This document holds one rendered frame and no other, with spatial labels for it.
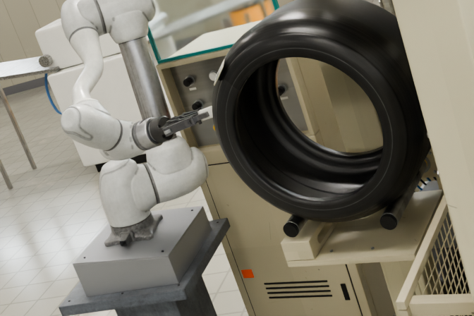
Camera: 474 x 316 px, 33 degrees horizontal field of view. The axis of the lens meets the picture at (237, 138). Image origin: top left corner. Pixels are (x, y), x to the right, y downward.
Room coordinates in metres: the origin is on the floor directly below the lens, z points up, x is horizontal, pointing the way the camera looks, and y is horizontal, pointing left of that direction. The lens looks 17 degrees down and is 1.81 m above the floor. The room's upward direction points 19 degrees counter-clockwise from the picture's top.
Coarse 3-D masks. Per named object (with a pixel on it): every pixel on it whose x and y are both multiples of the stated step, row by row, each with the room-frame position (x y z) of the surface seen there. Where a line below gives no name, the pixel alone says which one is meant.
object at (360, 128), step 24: (336, 72) 2.23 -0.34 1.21; (336, 96) 2.24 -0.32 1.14; (360, 96) 2.20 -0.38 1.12; (336, 120) 2.26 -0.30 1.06; (360, 120) 2.22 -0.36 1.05; (360, 144) 2.23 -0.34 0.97; (384, 264) 2.25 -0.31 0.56; (408, 264) 2.21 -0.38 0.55; (432, 264) 2.28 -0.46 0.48; (432, 288) 2.23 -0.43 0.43
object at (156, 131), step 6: (156, 120) 2.25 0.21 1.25; (162, 120) 2.25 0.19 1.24; (168, 120) 2.28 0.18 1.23; (150, 126) 2.25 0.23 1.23; (156, 126) 2.23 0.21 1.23; (162, 126) 2.23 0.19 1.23; (150, 132) 2.24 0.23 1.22; (156, 132) 2.23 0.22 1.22; (162, 132) 2.22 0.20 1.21; (156, 138) 2.24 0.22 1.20; (162, 138) 2.23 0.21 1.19; (168, 138) 2.24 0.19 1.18
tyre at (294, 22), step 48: (336, 0) 1.99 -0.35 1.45; (240, 48) 1.97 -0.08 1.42; (288, 48) 1.88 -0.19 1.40; (336, 48) 1.82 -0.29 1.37; (384, 48) 1.81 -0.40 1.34; (240, 96) 2.19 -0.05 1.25; (384, 96) 1.77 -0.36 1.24; (240, 144) 2.00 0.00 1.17; (288, 144) 2.23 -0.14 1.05; (384, 144) 1.78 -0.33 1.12; (288, 192) 1.96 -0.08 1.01; (336, 192) 2.08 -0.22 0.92; (384, 192) 1.81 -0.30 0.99
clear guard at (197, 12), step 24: (168, 0) 2.91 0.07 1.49; (192, 0) 2.86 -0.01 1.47; (216, 0) 2.81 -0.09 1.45; (240, 0) 2.76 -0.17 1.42; (264, 0) 2.71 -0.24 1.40; (168, 24) 2.93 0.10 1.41; (192, 24) 2.87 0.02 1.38; (216, 24) 2.82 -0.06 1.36; (240, 24) 2.77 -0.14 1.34; (168, 48) 2.95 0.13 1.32; (192, 48) 2.89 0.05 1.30; (216, 48) 2.83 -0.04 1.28
